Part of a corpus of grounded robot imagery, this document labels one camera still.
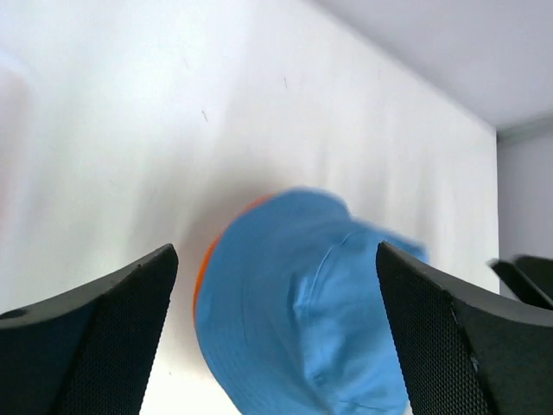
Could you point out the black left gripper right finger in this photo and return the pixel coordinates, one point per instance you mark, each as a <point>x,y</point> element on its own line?
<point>463,349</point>

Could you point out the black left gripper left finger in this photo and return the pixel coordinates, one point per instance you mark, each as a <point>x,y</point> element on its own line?
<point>89,350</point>

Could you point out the orange bucket hat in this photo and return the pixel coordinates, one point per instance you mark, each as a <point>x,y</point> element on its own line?
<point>210,250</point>

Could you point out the blue bucket hat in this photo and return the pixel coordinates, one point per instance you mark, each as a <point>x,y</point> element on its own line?
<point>290,315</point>

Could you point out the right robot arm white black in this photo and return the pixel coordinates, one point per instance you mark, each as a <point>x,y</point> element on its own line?
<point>529,278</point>

